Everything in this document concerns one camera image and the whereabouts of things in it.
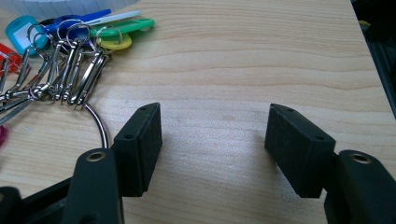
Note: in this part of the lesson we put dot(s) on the white plastic key tag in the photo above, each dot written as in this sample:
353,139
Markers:
118,17

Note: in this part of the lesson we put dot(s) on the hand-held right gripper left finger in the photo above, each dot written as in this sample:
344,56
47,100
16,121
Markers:
93,186

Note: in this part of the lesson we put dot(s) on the white ribbed container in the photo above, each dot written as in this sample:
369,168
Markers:
62,6

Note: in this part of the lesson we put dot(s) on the magenta plastic key tag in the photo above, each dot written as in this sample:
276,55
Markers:
2,135

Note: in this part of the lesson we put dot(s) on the yellow plastic key tag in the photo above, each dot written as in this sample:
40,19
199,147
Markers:
124,42

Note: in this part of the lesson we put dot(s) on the green plastic key tag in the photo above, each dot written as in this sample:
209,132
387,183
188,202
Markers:
137,25

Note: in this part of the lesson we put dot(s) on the blue plastic key tag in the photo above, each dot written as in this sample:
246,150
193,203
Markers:
90,17

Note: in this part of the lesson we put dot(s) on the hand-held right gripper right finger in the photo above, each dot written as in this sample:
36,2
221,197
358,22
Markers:
299,149

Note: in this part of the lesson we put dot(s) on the bunch of metal snap clips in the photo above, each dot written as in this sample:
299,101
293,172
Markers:
70,71

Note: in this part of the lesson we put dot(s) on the dark equipment beside table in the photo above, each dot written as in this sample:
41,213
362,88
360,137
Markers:
383,37

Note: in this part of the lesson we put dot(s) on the teal plastic key tag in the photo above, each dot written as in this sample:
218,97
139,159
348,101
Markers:
12,34

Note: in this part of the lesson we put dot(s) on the red plastic key tag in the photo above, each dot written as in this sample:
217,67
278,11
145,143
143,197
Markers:
6,54

